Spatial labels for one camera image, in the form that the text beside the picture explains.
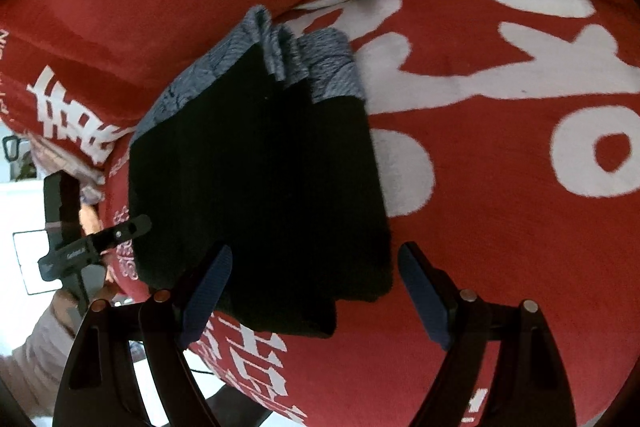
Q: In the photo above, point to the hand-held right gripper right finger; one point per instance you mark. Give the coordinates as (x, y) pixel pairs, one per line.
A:
(425, 294)

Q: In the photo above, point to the person's left hand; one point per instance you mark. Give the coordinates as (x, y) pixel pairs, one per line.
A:
(64, 312)

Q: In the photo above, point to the black pants with grey waistband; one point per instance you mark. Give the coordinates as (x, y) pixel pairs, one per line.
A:
(250, 182)

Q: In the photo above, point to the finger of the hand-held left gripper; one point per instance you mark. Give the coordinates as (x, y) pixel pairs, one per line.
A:
(125, 231)

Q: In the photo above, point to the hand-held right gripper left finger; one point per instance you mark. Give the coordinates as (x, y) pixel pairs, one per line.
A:
(210, 292)

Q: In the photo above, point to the black framed white board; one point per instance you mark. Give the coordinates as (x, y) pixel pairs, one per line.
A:
(30, 267)

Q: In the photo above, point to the orange cloth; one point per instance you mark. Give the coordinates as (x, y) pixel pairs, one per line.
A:
(91, 218)

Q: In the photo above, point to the red and white printed blanket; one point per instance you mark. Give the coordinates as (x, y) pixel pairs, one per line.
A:
(500, 232)

